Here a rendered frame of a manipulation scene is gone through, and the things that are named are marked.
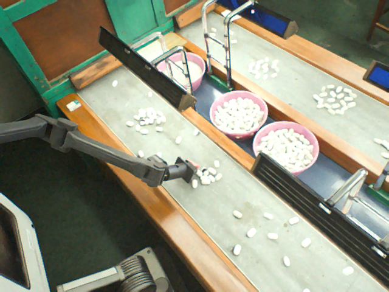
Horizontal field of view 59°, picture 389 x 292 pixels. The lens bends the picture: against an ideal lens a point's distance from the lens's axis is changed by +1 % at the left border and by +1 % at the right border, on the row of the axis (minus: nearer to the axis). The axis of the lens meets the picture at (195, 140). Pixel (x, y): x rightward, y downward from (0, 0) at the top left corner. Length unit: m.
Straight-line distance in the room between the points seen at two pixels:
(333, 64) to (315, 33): 1.53
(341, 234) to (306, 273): 0.34
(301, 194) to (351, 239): 0.16
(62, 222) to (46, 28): 1.23
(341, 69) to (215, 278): 1.16
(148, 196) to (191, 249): 0.28
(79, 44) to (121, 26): 0.24
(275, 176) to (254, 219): 0.35
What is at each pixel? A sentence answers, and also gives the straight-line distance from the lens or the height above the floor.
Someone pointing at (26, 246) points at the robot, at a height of 1.21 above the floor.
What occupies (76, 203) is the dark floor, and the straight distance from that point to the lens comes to 2.46.
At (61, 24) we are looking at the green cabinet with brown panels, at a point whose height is 1.10.
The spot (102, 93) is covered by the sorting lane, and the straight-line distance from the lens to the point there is 1.90.
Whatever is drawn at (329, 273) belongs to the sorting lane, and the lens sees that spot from 1.30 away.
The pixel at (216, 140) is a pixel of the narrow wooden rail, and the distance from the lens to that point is 1.50.
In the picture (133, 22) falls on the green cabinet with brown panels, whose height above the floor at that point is 0.94.
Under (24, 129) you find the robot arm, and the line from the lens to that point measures 1.28.
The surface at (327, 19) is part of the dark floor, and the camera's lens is 3.55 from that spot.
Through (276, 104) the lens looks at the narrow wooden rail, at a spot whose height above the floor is 0.76.
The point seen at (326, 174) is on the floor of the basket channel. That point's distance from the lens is 1.54.
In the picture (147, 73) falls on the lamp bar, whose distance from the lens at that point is 1.38.
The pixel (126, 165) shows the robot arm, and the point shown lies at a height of 0.97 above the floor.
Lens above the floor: 1.95
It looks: 52 degrees down
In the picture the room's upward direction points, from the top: 12 degrees counter-clockwise
